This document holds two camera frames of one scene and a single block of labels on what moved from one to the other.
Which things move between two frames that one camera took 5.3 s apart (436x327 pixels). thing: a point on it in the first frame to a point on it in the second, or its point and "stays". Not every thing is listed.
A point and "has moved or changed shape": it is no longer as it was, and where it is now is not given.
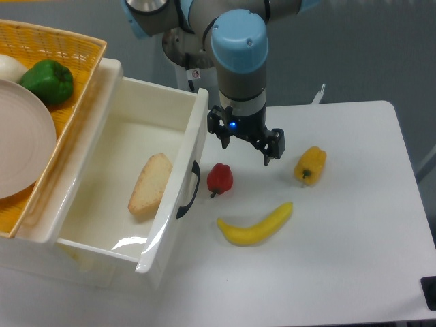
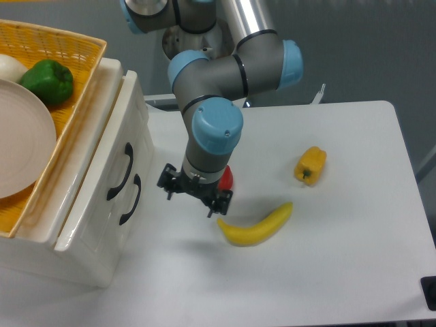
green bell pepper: (53, 82) stays
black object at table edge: (428, 287) stays
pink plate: (28, 140) stays
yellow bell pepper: (310, 165) stays
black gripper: (254, 126) to (187, 183)
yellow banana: (259, 231) stays
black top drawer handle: (196, 169) to (129, 150)
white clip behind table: (319, 96) stays
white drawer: (133, 169) has moved or changed shape
